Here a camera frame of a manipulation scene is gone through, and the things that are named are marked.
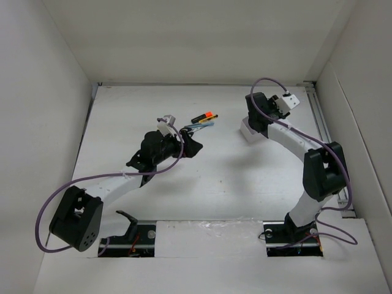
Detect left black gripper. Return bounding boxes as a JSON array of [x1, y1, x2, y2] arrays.
[[153, 130, 202, 165]]

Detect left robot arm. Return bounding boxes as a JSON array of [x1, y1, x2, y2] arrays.
[[49, 129, 203, 252]]

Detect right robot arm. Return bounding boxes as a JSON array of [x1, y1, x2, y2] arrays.
[[242, 91, 349, 246]]

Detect white three-compartment container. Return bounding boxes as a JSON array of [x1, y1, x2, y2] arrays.
[[239, 116, 268, 144]]

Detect orange cap highlighter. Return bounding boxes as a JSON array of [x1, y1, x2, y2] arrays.
[[191, 111, 214, 124]]

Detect yellow utility knife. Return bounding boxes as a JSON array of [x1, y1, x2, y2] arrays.
[[199, 115, 219, 124]]

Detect black handled scissors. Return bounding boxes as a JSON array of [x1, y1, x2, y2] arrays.
[[182, 122, 214, 134]]

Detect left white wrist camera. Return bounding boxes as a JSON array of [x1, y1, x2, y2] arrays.
[[157, 115, 176, 137]]

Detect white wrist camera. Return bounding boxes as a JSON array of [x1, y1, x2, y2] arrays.
[[157, 115, 176, 137], [276, 94, 300, 115]]

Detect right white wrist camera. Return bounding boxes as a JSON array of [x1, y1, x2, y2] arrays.
[[276, 94, 300, 115]]

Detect aluminium side rail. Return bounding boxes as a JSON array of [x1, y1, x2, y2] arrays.
[[305, 82, 355, 217]]

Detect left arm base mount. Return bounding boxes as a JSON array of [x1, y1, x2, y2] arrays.
[[97, 210, 157, 258]]

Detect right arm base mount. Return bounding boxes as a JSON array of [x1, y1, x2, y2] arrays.
[[259, 220, 323, 257]]

